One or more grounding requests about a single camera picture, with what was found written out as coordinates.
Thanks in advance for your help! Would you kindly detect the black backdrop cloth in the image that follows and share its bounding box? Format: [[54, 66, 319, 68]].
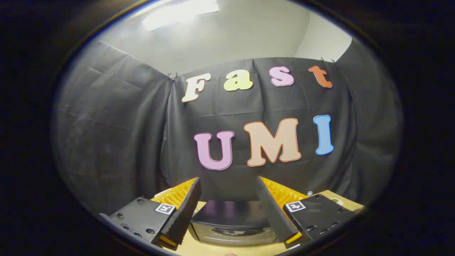
[[52, 38, 404, 215]]

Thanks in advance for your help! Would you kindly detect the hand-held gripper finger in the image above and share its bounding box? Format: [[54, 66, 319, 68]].
[[256, 176, 357, 249]]

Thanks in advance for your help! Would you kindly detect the black toaster oven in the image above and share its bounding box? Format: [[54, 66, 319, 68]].
[[189, 200, 281, 246]]

